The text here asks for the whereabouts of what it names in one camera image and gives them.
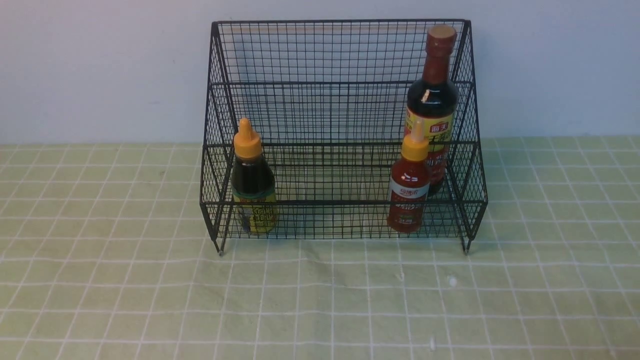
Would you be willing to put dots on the green checkered tablecloth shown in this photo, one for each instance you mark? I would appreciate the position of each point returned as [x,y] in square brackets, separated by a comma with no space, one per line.
[105,256]

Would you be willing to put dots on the oyster sauce bottle yellow cap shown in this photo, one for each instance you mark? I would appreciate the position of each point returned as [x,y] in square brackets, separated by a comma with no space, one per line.
[252,183]

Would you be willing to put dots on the red chili sauce bottle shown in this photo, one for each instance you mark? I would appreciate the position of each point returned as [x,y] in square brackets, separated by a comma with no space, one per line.
[410,179]

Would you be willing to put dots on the black wire mesh rack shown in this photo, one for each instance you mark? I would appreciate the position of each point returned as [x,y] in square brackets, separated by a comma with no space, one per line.
[328,99]

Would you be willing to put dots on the dark soy sauce bottle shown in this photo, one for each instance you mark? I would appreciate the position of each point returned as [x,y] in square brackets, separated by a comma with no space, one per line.
[434,98]

